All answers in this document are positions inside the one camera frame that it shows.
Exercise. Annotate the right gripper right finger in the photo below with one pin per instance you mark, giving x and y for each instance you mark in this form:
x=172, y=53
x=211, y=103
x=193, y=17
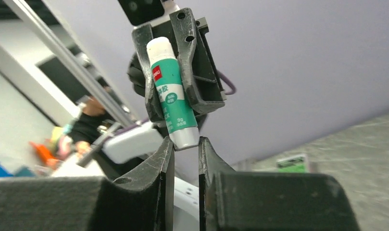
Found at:
x=268, y=201

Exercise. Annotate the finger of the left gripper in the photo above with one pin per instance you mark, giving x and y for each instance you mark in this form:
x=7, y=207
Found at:
x=141, y=36
x=198, y=72

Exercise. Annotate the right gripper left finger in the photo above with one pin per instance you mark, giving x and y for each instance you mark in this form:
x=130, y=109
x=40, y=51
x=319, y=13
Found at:
x=140, y=200

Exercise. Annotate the green white glue stick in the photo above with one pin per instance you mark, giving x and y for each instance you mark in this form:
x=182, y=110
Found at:
x=178, y=114

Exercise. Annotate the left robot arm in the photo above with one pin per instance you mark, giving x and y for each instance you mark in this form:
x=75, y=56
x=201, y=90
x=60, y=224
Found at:
x=125, y=145

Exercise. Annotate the green label plastic box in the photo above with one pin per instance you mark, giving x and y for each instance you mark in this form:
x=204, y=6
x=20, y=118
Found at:
x=294, y=164

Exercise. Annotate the person in background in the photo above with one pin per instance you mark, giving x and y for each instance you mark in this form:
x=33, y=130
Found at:
x=84, y=130

